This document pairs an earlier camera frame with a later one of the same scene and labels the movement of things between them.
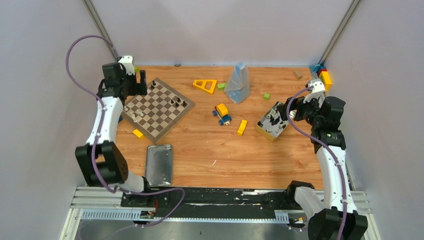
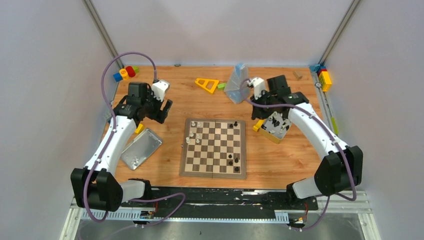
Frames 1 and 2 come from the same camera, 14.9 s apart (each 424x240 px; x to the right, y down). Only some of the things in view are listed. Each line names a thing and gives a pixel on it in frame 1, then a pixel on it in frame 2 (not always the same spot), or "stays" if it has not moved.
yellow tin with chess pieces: [270, 124] stays
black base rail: [210, 202] stays
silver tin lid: [158, 164] -> [142, 150]
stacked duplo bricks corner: [322, 72] stays
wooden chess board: [153, 114] -> [214, 148]
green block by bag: [221, 86] stays
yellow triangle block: [207, 85] stays
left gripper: [133, 85] -> [159, 110]
